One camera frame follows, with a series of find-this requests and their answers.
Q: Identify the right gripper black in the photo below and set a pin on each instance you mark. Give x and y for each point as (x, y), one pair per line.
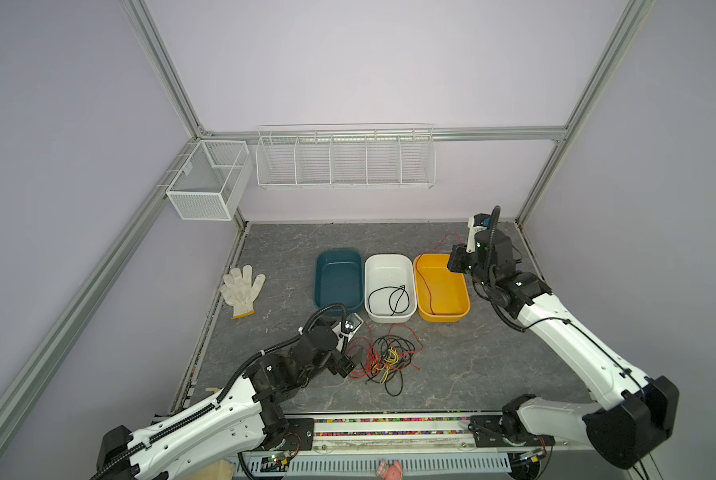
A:
(456, 265)

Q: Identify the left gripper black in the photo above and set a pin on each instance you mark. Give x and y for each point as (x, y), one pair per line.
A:
(343, 364)

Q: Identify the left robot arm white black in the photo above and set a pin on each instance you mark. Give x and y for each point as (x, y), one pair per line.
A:
(245, 415)

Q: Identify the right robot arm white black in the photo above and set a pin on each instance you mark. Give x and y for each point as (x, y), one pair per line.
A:
(630, 413)

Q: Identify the yellow plastic bin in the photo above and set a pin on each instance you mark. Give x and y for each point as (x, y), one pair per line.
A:
(442, 295)

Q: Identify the dark teal plastic bin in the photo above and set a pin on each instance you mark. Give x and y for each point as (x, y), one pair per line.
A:
(339, 278)

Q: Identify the white plastic bin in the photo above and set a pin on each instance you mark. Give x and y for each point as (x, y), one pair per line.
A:
(390, 288)

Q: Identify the white work glove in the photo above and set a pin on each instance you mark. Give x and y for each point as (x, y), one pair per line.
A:
(240, 289)

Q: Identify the pink object at front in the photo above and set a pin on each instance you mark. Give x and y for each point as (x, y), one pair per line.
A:
(389, 470)

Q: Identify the small white mesh basket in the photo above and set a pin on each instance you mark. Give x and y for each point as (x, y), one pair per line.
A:
(211, 182)

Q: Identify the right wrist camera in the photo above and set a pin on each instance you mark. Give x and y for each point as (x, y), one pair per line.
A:
(476, 224)

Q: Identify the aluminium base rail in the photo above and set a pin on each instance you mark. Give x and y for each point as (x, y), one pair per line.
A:
(394, 429)

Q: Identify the long white wire basket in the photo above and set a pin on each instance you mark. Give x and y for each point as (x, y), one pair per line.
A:
(383, 155)

